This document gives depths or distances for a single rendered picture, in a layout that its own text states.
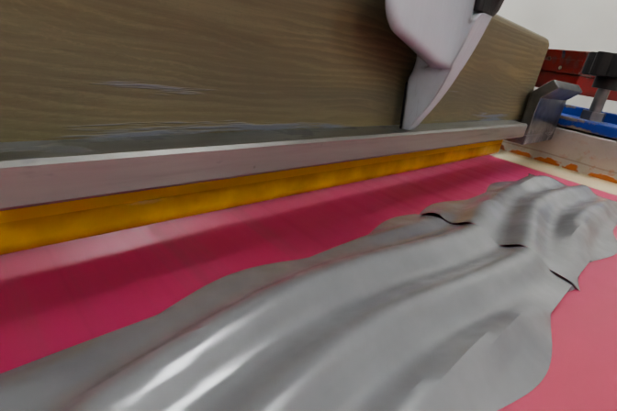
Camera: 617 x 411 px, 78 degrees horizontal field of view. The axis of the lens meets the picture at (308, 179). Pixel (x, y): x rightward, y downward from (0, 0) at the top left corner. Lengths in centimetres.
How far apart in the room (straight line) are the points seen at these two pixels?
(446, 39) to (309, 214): 9
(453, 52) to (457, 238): 7
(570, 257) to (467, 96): 11
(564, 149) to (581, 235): 21
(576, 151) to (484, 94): 17
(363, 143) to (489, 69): 14
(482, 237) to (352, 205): 6
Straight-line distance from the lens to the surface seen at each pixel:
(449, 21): 17
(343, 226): 16
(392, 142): 17
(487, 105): 29
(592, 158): 43
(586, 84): 107
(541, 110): 36
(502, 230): 20
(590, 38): 222
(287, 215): 17
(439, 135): 21
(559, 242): 21
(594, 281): 20
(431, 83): 18
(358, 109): 17
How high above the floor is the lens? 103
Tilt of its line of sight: 20 degrees down
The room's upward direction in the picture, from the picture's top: 10 degrees clockwise
